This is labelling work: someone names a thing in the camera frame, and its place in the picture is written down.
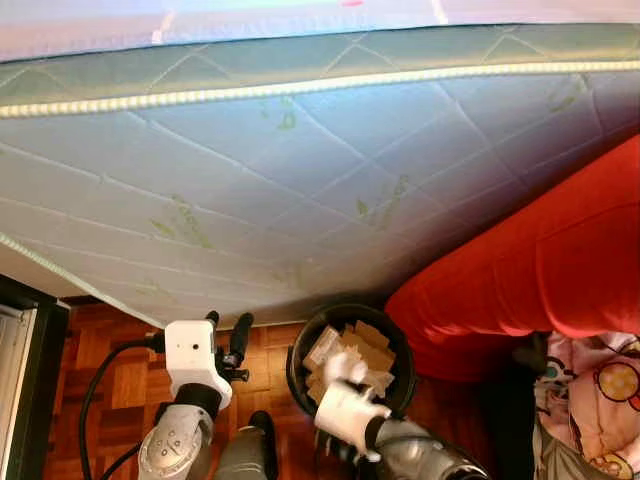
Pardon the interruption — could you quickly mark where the black framed cabinet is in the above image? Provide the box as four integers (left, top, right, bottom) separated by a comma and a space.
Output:
0, 273, 71, 480

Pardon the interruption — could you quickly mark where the pink cartoon print blanket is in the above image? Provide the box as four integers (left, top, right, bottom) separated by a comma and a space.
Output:
535, 330, 640, 480

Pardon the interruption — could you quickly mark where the red folded cushion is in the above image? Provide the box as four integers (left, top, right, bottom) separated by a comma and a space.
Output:
384, 133, 640, 383

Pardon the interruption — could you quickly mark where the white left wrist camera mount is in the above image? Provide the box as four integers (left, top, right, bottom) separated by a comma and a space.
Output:
164, 320, 233, 409

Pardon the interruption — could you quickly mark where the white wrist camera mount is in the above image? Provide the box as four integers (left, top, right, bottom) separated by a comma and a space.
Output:
313, 350, 393, 463
164, 320, 233, 409

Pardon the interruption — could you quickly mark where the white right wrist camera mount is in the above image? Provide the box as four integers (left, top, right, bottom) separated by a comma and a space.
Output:
313, 350, 393, 463

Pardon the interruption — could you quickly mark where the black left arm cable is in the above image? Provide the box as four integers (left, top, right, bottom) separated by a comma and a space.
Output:
78, 335, 166, 480

